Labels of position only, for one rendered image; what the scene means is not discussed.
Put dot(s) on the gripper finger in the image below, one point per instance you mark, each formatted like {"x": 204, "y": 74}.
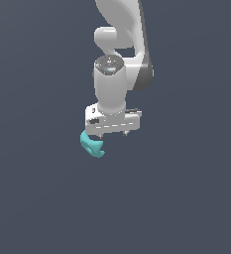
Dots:
{"x": 101, "y": 135}
{"x": 125, "y": 133}

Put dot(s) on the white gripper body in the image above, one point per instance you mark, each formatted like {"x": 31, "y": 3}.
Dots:
{"x": 113, "y": 124}

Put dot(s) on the teal irregular object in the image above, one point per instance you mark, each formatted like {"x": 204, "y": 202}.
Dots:
{"x": 92, "y": 146}

